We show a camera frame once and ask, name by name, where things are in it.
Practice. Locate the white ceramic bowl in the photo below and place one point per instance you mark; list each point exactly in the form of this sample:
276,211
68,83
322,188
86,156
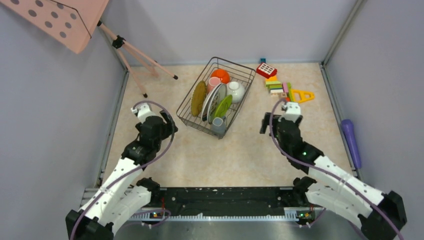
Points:
236,90

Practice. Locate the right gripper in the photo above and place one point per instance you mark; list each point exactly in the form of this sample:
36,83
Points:
265,123

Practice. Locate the grey wire dish rack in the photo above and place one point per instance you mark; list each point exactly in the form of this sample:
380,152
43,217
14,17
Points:
241,73

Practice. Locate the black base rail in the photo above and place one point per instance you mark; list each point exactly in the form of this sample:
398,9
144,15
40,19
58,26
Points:
229,204

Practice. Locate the white plate green red rim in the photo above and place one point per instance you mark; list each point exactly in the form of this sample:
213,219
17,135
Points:
206,102

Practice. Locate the yellow toy triangle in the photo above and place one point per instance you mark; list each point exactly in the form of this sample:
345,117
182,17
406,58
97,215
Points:
301,96

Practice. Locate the pink tripod stand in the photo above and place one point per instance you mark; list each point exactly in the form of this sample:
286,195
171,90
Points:
119,43

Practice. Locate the white cup pink handle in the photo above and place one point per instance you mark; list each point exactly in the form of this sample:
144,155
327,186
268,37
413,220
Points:
212,83

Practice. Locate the stack of coloured blocks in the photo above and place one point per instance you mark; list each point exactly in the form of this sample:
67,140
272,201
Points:
279,89

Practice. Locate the red toy block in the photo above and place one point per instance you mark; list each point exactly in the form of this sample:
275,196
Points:
266,71

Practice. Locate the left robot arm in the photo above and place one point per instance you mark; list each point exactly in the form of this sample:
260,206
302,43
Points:
107,211

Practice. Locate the small grey mug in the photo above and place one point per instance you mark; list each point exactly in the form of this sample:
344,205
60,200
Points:
218,126

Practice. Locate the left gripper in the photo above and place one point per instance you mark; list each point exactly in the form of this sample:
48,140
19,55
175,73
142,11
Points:
167,127

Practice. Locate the pink perforated board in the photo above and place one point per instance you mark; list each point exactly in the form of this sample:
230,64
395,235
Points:
71,22

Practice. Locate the white plate red characters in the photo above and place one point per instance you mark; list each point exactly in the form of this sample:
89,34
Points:
217,97

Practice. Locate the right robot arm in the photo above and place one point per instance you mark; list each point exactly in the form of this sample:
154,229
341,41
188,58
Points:
375,214

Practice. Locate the woven bamboo tray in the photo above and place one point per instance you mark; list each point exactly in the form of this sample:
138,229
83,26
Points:
198,98

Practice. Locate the orange bowl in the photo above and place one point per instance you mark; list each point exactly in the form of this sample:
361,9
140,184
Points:
222,74

